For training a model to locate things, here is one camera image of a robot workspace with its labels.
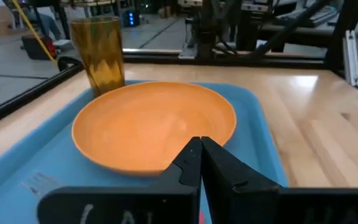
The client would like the device with blue lights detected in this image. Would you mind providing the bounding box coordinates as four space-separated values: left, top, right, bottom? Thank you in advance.
122 10 141 28

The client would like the orange bowl plate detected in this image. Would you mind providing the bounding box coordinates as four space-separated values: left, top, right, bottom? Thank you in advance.
71 81 237 177

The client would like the person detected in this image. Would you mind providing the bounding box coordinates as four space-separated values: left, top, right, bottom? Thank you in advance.
22 6 62 41

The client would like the white metal bracket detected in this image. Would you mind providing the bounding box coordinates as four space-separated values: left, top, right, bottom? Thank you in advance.
342 29 358 87

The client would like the blue plastic tray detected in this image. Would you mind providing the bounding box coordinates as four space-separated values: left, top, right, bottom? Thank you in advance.
0 80 288 224

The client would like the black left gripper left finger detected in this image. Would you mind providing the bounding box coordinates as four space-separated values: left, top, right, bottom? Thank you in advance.
37 136 202 224

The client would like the amber faceted plastic cup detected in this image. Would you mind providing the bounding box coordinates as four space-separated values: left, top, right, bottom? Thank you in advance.
70 16 126 97

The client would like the cardboard box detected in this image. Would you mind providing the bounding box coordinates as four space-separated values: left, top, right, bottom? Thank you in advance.
0 5 23 37

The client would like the silver metal fork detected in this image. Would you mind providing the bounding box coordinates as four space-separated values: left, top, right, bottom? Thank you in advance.
19 170 60 200

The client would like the black and red bag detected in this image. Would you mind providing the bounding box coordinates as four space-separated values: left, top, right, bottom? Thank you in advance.
21 34 57 60

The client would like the yellow cable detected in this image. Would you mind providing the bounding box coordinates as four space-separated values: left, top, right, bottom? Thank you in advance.
11 0 58 65

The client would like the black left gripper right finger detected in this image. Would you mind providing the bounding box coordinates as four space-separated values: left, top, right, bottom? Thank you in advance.
201 136 358 224

